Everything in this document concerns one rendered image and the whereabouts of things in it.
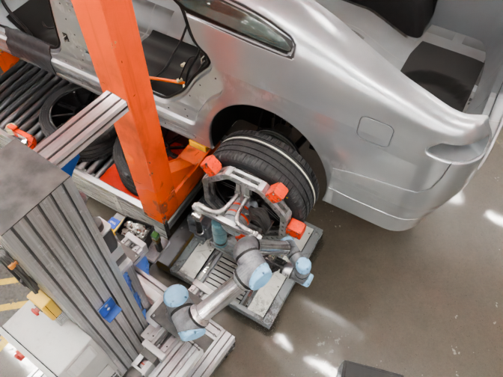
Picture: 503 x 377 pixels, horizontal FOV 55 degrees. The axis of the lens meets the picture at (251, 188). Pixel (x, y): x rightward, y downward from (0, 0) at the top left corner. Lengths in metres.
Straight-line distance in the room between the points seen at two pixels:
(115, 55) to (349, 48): 1.00
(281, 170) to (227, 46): 0.68
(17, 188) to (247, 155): 1.34
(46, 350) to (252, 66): 1.55
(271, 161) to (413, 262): 1.59
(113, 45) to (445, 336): 2.71
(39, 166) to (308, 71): 1.27
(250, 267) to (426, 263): 1.91
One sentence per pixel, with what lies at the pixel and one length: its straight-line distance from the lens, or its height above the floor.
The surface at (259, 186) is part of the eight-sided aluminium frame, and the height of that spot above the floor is 1.12.
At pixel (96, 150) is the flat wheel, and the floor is 0.39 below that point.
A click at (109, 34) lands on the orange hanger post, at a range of 2.01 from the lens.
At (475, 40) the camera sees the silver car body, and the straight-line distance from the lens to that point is 4.00.
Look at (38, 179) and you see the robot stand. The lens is 1.52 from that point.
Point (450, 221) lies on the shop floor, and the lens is 3.98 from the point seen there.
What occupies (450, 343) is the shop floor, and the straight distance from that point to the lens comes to 3.55.
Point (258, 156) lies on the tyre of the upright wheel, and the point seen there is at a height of 1.18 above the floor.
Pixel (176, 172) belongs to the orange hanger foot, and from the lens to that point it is 2.95.
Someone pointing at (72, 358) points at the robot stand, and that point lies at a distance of 2.12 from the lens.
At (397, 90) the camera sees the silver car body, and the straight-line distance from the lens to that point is 2.22.
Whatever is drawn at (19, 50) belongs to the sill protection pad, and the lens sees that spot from 3.96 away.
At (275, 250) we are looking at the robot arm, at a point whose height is 1.08.
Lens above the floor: 3.16
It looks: 56 degrees down
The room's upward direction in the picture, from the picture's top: straight up
